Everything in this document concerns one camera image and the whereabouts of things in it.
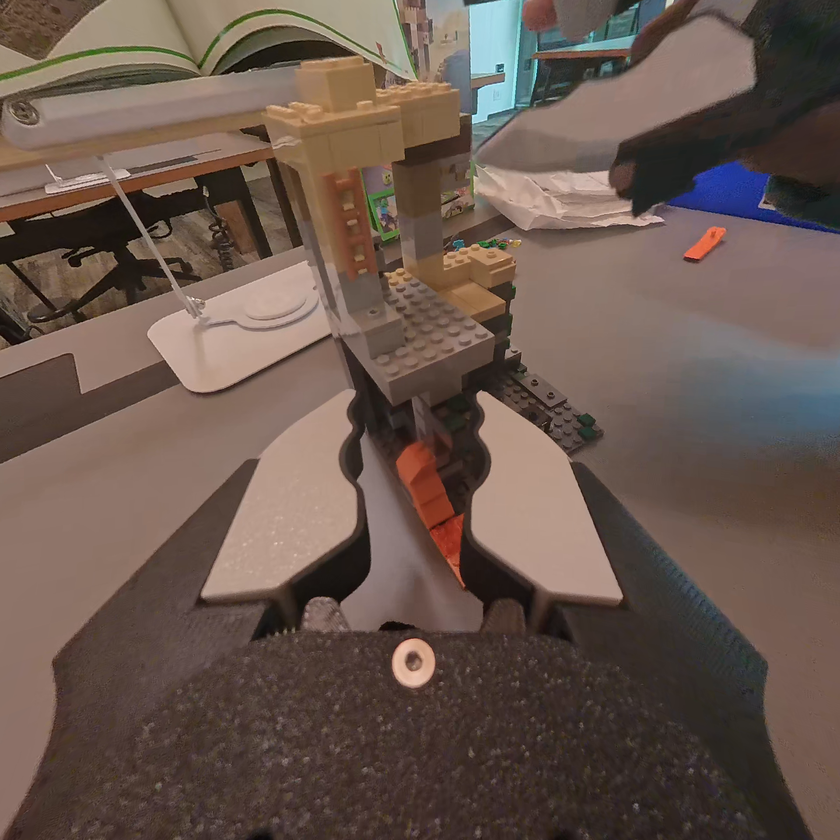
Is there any toy brick castle model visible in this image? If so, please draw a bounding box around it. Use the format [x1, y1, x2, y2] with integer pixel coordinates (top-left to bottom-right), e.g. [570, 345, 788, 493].
[262, 56, 605, 589]

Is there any black office chair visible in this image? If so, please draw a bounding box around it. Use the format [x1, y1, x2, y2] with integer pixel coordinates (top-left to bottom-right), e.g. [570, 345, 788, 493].
[0, 190, 206, 329]

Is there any green toy brick set box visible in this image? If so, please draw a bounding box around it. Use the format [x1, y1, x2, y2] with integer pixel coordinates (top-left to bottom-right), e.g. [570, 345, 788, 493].
[364, 0, 476, 240]

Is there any grey adjacent desk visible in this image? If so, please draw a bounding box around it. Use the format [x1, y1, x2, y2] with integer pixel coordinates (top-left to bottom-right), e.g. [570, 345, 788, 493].
[0, 141, 277, 224]

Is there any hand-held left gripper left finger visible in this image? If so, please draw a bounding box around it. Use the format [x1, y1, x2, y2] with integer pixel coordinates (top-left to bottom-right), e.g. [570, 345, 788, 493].
[200, 388, 368, 634]

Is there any blue plastic storage bin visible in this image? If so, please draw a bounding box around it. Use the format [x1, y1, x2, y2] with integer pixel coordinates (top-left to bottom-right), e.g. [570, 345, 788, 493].
[659, 161, 840, 232]

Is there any wooden meeting table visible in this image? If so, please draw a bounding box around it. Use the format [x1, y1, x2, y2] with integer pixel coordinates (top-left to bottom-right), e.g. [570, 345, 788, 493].
[530, 47, 632, 109]

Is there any brick building instruction booklet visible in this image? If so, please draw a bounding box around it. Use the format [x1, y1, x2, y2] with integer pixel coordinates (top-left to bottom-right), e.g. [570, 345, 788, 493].
[0, 0, 421, 86]

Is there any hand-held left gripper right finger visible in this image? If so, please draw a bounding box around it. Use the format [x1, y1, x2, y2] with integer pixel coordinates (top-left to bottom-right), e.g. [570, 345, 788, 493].
[459, 392, 624, 630]

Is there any wooden white book stand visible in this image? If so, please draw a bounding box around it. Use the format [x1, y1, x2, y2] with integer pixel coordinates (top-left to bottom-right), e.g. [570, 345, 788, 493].
[0, 66, 403, 395]

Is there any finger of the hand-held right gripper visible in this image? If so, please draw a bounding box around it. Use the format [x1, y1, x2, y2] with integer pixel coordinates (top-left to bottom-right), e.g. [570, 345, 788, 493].
[474, 16, 756, 175]

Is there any orange brick separator tool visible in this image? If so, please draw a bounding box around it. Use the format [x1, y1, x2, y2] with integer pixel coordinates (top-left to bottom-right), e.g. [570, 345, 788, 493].
[684, 226, 728, 261]

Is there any pile of colourful loose bricks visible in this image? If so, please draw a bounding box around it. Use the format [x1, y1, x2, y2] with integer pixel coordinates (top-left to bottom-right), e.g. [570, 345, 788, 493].
[448, 236, 524, 256]

